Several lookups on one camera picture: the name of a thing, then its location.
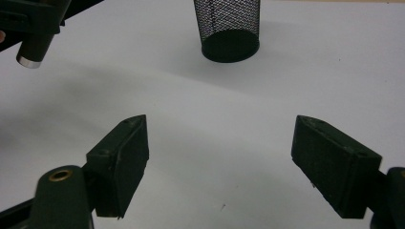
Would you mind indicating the black marker pen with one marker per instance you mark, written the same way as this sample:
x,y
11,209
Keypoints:
x,y
35,47

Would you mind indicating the black mesh cup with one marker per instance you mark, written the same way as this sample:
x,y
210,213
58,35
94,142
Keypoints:
x,y
229,47

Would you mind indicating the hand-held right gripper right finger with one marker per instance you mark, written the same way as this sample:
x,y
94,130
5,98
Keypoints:
x,y
334,165

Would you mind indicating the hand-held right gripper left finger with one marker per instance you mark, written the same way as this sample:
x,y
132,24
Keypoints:
x,y
121,165

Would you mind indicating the white table cover sheet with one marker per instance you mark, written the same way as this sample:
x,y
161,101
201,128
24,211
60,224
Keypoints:
x,y
223,105

